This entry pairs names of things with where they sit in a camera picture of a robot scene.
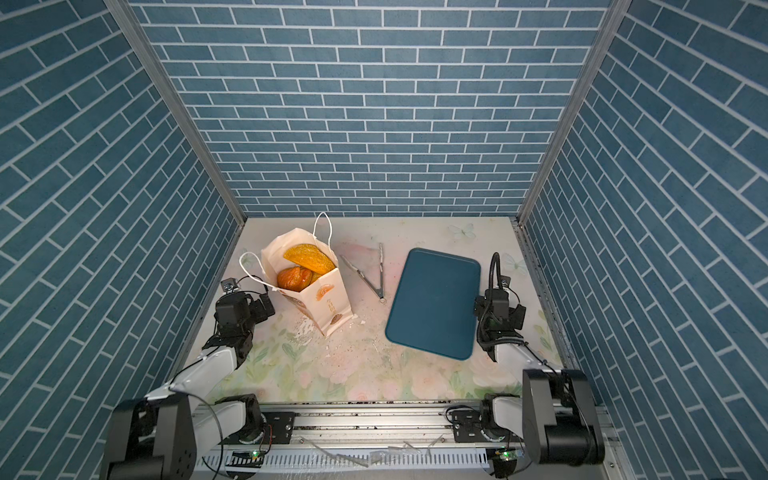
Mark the large sesame oval bread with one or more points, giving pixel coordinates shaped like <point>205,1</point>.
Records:
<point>310,257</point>

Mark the orange triangular pastry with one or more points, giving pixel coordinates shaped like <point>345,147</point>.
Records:
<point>296,278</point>

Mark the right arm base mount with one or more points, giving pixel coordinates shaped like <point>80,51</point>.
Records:
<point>469,425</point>

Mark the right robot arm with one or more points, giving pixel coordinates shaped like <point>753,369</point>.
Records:
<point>555,413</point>

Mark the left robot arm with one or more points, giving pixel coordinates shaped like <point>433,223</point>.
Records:
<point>163,434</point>

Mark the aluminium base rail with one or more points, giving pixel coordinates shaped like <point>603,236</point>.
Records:
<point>390,435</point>

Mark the white paper bag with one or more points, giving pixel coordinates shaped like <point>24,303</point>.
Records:
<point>325,302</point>

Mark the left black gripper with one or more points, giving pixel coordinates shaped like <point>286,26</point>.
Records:
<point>260,313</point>

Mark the teal tray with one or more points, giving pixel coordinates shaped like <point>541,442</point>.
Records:
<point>433,307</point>

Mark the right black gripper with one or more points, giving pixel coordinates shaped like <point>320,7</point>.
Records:
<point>517,316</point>

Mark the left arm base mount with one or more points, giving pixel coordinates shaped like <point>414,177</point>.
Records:
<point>276,428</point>

